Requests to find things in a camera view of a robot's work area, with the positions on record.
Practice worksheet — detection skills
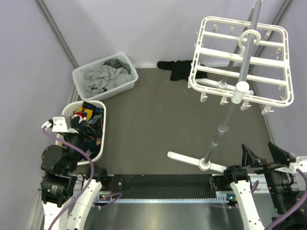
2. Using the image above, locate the black garment on floor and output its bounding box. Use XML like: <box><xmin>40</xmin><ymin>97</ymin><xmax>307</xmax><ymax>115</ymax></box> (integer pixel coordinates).
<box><xmin>156</xmin><ymin>59</ymin><xmax>208</xmax><ymax>82</ymax></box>

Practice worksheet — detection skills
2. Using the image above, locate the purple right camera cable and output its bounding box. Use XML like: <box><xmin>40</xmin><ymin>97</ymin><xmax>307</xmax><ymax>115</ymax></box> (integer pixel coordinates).
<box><xmin>250</xmin><ymin>168</ymin><xmax>307</xmax><ymax>230</ymax></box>

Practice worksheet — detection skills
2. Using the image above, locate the grey clothes pile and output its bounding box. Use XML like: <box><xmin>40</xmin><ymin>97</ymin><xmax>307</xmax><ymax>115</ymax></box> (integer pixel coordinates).
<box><xmin>85</xmin><ymin>59</ymin><xmax>133</xmax><ymax>97</ymax></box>

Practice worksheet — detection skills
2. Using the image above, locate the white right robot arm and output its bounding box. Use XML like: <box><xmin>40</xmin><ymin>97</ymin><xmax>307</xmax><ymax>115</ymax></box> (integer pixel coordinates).
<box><xmin>209</xmin><ymin>142</ymin><xmax>307</xmax><ymax>230</ymax></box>

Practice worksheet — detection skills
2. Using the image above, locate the black blue patterned sock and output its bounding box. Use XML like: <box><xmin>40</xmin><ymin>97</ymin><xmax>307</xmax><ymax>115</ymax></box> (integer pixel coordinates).
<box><xmin>83</xmin><ymin>101</ymin><xmax>104</xmax><ymax>116</ymax></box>

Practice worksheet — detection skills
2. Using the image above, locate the navy santa sock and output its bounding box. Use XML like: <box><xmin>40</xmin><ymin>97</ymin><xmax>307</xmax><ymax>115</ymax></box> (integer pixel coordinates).
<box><xmin>71</xmin><ymin>112</ymin><xmax>87</xmax><ymax>123</ymax></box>

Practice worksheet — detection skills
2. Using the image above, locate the purple camera cable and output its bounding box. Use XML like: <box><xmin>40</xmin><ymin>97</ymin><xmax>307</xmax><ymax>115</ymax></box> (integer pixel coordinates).
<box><xmin>42</xmin><ymin>126</ymin><xmax>123</xmax><ymax>230</ymax></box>
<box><xmin>250</xmin><ymin>168</ymin><xmax>307</xmax><ymax>230</ymax></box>

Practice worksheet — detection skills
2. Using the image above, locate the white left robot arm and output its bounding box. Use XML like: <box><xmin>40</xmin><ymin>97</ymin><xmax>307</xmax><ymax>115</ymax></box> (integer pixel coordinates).
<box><xmin>41</xmin><ymin>133</ymin><xmax>109</xmax><ymax>230</ymax></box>

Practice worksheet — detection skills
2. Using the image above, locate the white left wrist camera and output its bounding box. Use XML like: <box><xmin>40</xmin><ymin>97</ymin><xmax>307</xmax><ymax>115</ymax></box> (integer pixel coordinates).
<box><xmin>41</xmin><ymin>115</ymin><xmax>78</xmax><ymax>133</ymax></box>

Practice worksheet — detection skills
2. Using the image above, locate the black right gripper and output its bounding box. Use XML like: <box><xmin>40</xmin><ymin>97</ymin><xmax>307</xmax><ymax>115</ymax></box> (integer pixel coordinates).
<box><xmin>241</xmin><ymin>140</ymin><xmax>292</xmax><ymax>211</ymax></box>

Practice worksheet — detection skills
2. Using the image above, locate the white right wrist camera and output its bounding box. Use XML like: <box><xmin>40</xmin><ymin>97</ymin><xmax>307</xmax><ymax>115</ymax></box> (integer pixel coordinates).
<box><xmin>275</xmin><ymin>156</ymin><xmax>307</xmax><ymax>174</ymax></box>

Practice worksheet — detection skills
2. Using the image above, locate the white clip sock hanger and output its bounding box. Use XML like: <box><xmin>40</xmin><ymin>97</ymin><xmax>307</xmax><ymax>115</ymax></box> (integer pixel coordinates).
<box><xmin>188</xmin><ymin>16</ymin><xmax>294</xmax><ymax>115</ymax></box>

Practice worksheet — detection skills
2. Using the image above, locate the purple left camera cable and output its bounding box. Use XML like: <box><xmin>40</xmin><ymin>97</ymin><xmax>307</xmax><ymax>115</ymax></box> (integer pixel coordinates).
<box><xmin>42</xmin><ymin>126</ymin><xmax>123</xmax><ymax>230</ymax></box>

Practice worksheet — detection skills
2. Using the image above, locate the grey slotted cable duct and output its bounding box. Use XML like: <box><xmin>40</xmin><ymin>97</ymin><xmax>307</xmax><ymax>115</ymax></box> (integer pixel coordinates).
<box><xmin>71</xmin><ymin>193</ymin><xmax>231</xmax><ymax>205</ymax></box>

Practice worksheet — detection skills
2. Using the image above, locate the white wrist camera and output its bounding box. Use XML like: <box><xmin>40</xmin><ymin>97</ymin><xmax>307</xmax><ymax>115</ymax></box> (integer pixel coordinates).
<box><xmin>41</xmin><ymin>115</ymin><xmax>78</xmax><ymax>133</ymax></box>
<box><xmin>275</xmin><ymin>156</ymin><xmax>307</xmax><ymax>174</ymax></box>

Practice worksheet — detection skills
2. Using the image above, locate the white rectangular laundry basket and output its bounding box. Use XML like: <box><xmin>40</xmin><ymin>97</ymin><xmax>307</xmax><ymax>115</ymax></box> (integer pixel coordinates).
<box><xmin>72</xmin><ymin>53</ymin><xmax>139</xmax><ymax>101</ymax></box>

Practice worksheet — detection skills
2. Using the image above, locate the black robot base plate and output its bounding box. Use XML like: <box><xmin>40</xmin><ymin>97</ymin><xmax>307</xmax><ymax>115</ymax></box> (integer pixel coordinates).
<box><xmin>107</xmin><ymin>174</ymin><xmax>216</xmax><ymax>199</ymax></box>

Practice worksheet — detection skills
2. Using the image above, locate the grey white drying rack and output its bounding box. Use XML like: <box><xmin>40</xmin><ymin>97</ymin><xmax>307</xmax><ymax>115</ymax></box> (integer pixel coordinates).
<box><xmin>167</xmin><ymin>0</ymin><xmax>262</xmax><ymax>173</ymax></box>

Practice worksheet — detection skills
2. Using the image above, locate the white oval sock basket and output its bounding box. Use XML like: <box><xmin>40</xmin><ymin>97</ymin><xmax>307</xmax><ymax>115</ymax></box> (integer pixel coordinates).
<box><xmin>62</xmin><ymin>100</ymin><xmax>106</xmax><ymax>162</ymax></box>

